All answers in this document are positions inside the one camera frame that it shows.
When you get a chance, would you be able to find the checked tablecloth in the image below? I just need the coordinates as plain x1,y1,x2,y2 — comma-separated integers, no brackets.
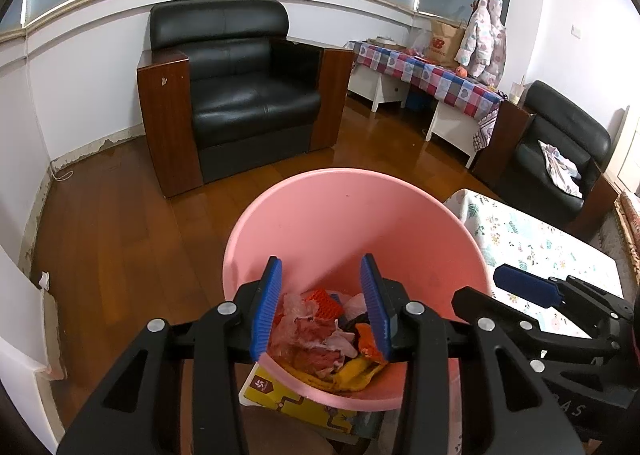
350,40,503,150

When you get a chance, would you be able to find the white bed headboard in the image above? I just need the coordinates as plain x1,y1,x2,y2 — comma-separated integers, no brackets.
602,107,640,190

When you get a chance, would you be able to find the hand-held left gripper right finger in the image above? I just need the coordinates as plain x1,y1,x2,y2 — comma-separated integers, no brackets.
360,254,583,455

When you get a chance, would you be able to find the yellow printed cardboard box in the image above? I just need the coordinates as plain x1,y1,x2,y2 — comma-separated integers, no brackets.
239,362,388,441

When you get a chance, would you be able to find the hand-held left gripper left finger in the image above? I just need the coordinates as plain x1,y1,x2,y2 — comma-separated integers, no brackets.
57,256,283,455

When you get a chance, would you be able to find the pink plastic bucket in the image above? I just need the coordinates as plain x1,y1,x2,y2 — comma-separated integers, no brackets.
222,168,493,411

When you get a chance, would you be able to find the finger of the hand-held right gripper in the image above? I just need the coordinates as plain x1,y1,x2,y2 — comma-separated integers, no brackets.
492,263,636,336
451,286,620,362

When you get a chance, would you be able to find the brown paper bag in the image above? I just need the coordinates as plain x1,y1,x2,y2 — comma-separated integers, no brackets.
427,17,467,68

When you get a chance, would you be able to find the clear plastic bag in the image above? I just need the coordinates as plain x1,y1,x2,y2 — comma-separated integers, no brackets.
272,292,322,352

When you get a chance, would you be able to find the black leather armchair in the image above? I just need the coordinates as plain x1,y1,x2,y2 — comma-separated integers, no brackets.
472,80,618,238
136,0,355,199

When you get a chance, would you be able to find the crumpled patterned cloth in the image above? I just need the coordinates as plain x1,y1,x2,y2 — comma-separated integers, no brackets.
539,141,583,196

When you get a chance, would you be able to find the floral tablecloth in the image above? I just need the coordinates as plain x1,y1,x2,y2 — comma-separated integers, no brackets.
442,189,626,336

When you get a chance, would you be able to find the yellow plastic bag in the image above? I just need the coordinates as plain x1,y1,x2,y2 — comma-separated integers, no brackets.
332,356,382,394

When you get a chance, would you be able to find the pastel puffer jacket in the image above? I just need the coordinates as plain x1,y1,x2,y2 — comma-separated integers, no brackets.
454,0,507,86

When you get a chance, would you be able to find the red foam net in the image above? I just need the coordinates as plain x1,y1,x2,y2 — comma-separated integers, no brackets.
305,289,344,319

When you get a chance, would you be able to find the white desk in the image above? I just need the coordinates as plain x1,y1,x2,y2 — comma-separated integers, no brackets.
346,67,481,168

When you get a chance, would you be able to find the white cabinet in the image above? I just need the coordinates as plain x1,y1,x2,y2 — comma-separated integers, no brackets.
0,245,66,455

